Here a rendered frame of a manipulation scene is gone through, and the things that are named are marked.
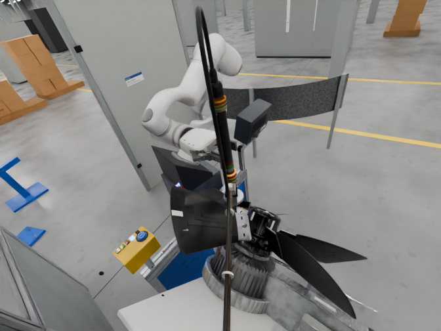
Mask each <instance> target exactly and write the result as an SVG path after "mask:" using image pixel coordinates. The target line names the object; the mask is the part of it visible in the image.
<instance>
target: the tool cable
mask: <svg viewBox="0 0 441 331"><path fill-rule="evenodd" d="M196 29H197V34H198V43H199V50H200V55H201V61H202V65H203V72H204V76H205V83H206V87H207V93H208V97H209V104H210V107H211V114H212V118H213V124H214V128H215V135H216V138H217V144H218V149H219V155H220V162H221V166H222V172H223V176H224V184H225V189H226V201H227V209H226V210H225V215H226V216H227V226H226V262H225V271H224V272H222V277H223V278H225V280H224V312H223V329H222V331H228V302H229V276H231V279H233V278H234V274H233V273H232V272H230V213H232V216H234V210H232V209H230V192H229V186H228V178H227V173H226V166H225V162H224V155H223V151H222V144H221V136H220V133H219V125H218V121H217V115H216V110H215V103H214V99H213V92H212V88H211V80H210V77H209V69H208V65H207V57H206V53H205V45H204V40H203V34H204V38H205V44H206V49H207V56H208V59H209V67H210V70H214V64H213V57H212V52H211V45H210V40H209V34H208V30H207V24H206V21H205V16H204V13H203V9H202V8H201V6H199V5H198V6H197V7H196ZM202 29H203V31H202Z"/></svg>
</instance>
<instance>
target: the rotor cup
mask: <svg viewBox="0 0 441 331"><path fill-rule="evenodd" d="M253 212H255V214H254V216H253V219H252V220H250V219H251V216H252V214H253ZM263 212H267V214H268V215H267V214H265V213H263ZM247 216H248V218H249V226H250V231H251V240H250V241H249V242H246V241H238V243H239V244H240V245H242V246H243V247H244V248H246V249H248V250H250V251H252V252H254V253H256V254H259V255H264V256H270V255H272V252H273V251H272V250H270V247H269V245H268V240H267V237H266V232H265V229H264V226H265V227H268V228H270V227H271V225H272V222H273V221H275V222H274V225H273V227H272V229H271V230H273V231H274V232H276V231H277V230H278V227H279V226H280V223H281V219H280V217H278V216H277V215H275V214H273V213H271V212H269V211H267V210H264V209H262V208H259V207H257V206H250V207H249V210H248V212H247Z"/></svg>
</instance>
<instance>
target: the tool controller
mask: <svg viewBox="0 0 441 331"><path fill-rule="evenodd" d="M271 107H272V104H270V103H268V102H266V101H264V100H261V99H257V100H256V101H255V102H253V103H252V104H250V105H249V106H248V107H247V108H246V109H244V110H243V111H242V112H240V113H239V114H238V115H237V116H236V126H235V131H234V139H236V140H238V141H239V142H241V143H243V144H245V145H248V144H249V143H250V142H251V141H254V140H255V138H257V137H258V134H259V133H260V132H261V131H262V130H263V129H264V128H265V127H266V125H267V122H268V117H269V115H270V111H271Z"/></svg>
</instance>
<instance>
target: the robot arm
mask: <svg viewBox="0 0 441 331"><path fill-rule="evenodd" d="M209 40H210V45H211V52H212V57H213V64H214V68H215V69H216V71H217V77H218V80H219V81H220V82H221V83H222V77H221V74H220V73H222V74H224V75H226V76H231V77H232V76H236V75H238V74H239V72H240V71H241V69H242V66H243V64H242V58H241V56H240V54H239V52H237V50H235V48H233V47H232V46H230V45H229V44H227V42H226V41H225V40H224V39H223V38H222V36H221V35H219V34H217V33H211V34H209ZM176 101H179V102H181V103H183V104H185V105H187V106H190V107H191V109H192V110H193V111H195V112H197V113H199V114H201V115H203V116H206V117H207V119H206V120H193V121H191V123H190V125H186V124H183V123H180V122H177V121H175V120H172V119H171V118H169V117H168V116H167V115H166V113H167V111H168V109H169V107H170V106H171V105H172V103H174V102H176ZM141 123H142V126H143V127H144V128H145V129H146V130H148V131H149V132H150V134H151V136H152V137H153V138H154V139H156V140H158V141H161V142H163V143H166V144H169V145H171V146H174V147H177V148H179V151H178V152H175V151H174V152H172V153H171V154H172V156H173V157H175V158H176V159H178V160H180V161H182V162H184V163H187V164H190V165H193V166H198V165H199V162H198V161H204V160H209V161H211V160H214V161H216V162H219V163H221V159H220V155H219V152H216V150H217V149H218V147H217V139H216V135H215V132H214V131H210V130H209V128H210V127H211V126H212V125H214V124H213V118H212V114H211V111H210V107H209V97H208V93H207V87H206V83H205V76H204V72H203V65H202V61H201V55H200V47H199V43H198V42H197V43H196V45H195V47H194V50H193V59H192V61H191V63H190V65H189V67H188V69H187V71H186V74H185V76H184V78H183V80H182V82H181V84H180V85H179V86H178V87H174V88H169V89H164V90H162V91H160V92H158V93H157V94H155V95H154V97H153V98H152V99H151V101H150V103H149V104H148V106H147V108H146V109H145V111H144V113H143V116H142V120H141ZM230 144H231V149H232V150H234V151H237V150H238V146H237V142H236V141H233V140H230Z"/></svg>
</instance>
